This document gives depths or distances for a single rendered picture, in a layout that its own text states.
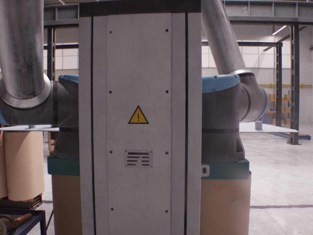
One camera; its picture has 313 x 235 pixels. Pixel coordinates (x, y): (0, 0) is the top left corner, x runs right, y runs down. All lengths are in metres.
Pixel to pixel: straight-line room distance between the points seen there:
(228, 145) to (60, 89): 0.56
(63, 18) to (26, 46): 10.15
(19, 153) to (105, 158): 3.08
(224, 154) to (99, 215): 0.41
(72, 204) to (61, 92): 0.97
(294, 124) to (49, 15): 10.50
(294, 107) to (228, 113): 10.16
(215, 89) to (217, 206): 0.94
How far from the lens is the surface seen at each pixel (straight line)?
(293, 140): 11.02
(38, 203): 4.23
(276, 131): 1.45
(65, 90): 0.85
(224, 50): 1.02
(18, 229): 1.48
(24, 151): 3.76
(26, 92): 0.76
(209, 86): 0.80
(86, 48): 0.74
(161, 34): 0.71
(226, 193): 1.57
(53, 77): 11.28
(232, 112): 0.81
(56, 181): 1.70
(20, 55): 0.64
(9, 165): 3.86
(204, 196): 1.56
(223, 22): 1.08
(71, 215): 1.71
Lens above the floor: 1.49
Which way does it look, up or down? 2 degrees down
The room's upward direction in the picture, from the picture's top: straight up
